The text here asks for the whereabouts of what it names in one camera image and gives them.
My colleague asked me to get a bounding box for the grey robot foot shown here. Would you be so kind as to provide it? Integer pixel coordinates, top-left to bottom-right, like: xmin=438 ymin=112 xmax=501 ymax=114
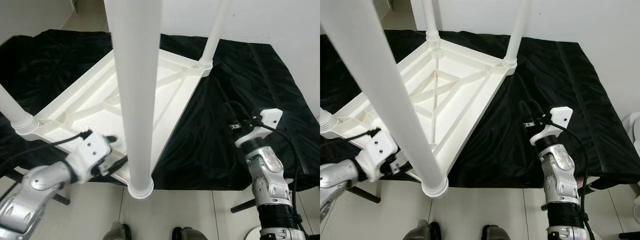
xmin=172 ymin=226 xmax=208 ymax=240
xmin=102 ymin=221 xmax=133 ymax=240
xmin=481 ymin=225 xmax=511 ymax=240
xmin=402 ymin=220 xmax=443 ymax=240

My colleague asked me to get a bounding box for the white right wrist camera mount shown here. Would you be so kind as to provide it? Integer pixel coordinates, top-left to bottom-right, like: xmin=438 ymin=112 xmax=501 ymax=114
xmin=530 ymin=106 xmax=573 ymax=146
xmin=235 ymin=107 xmax=283 ymax=148

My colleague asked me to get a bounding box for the grey robot right foot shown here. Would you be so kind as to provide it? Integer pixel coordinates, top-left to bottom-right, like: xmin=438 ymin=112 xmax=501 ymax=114
xmin=481 ymin=225 xmax=511 ymax=240
xmin=172 ymin=226 xmax=208 ymax=240

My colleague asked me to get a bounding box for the white plastic table leg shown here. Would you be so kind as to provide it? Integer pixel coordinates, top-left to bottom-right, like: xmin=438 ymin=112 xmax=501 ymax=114
xmin=501 ymin=0 xmax=531 ymax=68
xmin=421 ymin=0 xmax=442 ymax=43
xmin=0 ymin=84 xmax=40 ymax=142
xmin=320 ymin=0 xmax=450 ymax=198
xmin=196 ymin=0 xmax=233 ymax=70
xmin=320 ymin=107 xmax=337 ymax=140
xmin=102 ymin=0 xmax=163 ymax=200

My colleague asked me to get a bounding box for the black cloth table cover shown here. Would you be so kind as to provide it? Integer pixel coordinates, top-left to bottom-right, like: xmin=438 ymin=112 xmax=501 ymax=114
xmin=320 ymin=29 xmax=640 ymax=190
xmin=0 ymin=29 xmax=321 ymax=191

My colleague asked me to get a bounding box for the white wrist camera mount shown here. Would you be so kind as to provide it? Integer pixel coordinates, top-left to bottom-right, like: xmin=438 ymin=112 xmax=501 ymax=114
xmin=65 ymin=131 xmax=113 ymax=182
xmin=235 ymin=107 xmax=283 ymax=148
xmin=530 ymin=106 xmax=573 ymax=146
xmin=357 ymin=129 xmax=401 ymax=182

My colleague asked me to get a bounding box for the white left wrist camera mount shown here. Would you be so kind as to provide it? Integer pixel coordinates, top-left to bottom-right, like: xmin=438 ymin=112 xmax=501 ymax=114
xmin=357 ymin=129 xmax=401 ymax=182
xmin=65 ymin=131 xmax=113 ymax=182

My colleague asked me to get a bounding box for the white plastic table top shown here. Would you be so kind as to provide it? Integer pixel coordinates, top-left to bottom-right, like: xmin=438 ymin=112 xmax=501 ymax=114
xmin=327 ymin=37 xmax=518 ymax=183
xmin=22 ymin=47 xmax=213 ymax=183

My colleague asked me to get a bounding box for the white plastic container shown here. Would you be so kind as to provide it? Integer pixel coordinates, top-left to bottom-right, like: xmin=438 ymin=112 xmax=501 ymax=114
xmin=625 ymin=112 xmax=640 ymax=223

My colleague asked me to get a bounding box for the grey robot left foot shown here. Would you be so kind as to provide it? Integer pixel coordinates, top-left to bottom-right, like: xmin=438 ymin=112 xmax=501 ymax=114
xmin=402 ymin=220 xmax=443 ymax=240
xmin=102 ymin=221 xmax=133 ymax=240

